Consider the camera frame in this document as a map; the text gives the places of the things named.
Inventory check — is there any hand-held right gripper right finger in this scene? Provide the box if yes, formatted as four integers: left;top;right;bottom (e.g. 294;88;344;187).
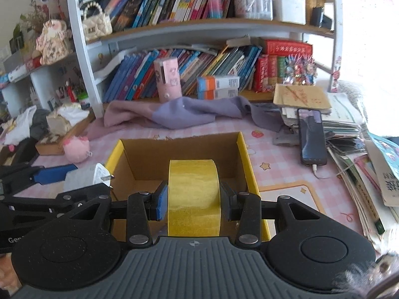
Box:
219;182;323;247

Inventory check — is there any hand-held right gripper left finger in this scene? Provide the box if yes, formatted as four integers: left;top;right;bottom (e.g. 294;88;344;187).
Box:
70;183;169;246

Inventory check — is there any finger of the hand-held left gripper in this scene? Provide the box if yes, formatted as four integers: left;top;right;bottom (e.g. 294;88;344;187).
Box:
0;183;112;215
0;162;78;197

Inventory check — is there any white charger plug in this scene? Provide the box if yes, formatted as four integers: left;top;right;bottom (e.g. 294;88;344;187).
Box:
63;163;115;194

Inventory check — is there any yellow tape roll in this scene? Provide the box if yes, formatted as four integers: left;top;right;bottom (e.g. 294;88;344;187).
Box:
168;159;221;237

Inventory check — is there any pink pig plush toy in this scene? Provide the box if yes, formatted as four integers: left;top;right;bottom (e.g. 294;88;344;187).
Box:
62;135;93;163

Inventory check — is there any yellow cardboard box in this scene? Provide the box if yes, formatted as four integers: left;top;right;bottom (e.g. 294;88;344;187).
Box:
104;132;271;246

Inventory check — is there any wooden tissue box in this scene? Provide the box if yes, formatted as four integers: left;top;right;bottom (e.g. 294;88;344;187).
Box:
35;112;96;156

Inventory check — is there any dark grey garment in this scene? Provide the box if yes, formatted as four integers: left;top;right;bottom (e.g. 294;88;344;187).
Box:
29;109;50;138

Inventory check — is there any white printed t-shirt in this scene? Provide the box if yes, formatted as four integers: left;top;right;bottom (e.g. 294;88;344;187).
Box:
3;106;39;145

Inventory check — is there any pink checked tablecloth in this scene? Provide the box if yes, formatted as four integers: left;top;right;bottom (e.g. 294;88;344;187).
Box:
29;112;384;250

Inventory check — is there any pink and purple cloth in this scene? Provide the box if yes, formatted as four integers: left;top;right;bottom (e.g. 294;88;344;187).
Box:
103;96;283;133

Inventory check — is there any orange blue white carton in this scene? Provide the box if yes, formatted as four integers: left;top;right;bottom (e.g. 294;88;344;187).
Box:
197;88;239;100
197;75;240;91

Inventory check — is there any black smartphone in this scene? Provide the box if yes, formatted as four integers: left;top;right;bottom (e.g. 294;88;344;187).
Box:
298;108;328;166

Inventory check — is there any pink device box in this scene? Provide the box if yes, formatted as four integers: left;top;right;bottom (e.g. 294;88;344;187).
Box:
154;58;182;103

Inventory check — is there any white bookshelf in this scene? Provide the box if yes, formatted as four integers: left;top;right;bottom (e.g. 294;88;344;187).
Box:
0;0;343;119

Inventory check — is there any brown paper envelope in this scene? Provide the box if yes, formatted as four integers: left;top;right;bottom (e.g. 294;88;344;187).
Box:
273;83;332;115

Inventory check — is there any row of leaning books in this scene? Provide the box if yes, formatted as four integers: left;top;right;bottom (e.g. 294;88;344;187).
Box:
103;45;262;102

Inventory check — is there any cream plush doll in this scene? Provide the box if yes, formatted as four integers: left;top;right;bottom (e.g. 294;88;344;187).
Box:
35;19;71;65

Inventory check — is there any stack of papers and booklets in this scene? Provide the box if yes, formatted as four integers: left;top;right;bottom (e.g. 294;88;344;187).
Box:
274;84;399;246

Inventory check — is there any red dictionary set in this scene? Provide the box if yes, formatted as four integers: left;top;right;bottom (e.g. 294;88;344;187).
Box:
253;39;313;93

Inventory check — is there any colourful paper ornament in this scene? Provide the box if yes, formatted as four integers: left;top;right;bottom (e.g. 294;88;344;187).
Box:
279;54;318;85

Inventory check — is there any cream quilted handbag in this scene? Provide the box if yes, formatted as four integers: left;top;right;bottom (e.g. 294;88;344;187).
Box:
82;1;113;42

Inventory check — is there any row of upright books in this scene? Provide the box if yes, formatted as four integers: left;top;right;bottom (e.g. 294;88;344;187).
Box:
103;0;237;33

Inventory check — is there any patterned pen holder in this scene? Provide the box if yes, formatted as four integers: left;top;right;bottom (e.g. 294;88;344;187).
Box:
234;0;274;21

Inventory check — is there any white pen holder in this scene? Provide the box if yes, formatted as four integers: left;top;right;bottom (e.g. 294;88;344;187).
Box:
272;0;306;25

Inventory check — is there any small black box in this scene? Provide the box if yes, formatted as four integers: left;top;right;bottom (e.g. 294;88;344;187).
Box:
310;6;332;28

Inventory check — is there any white charging cable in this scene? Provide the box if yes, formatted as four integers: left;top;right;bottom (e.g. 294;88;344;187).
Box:
311;164;343;180

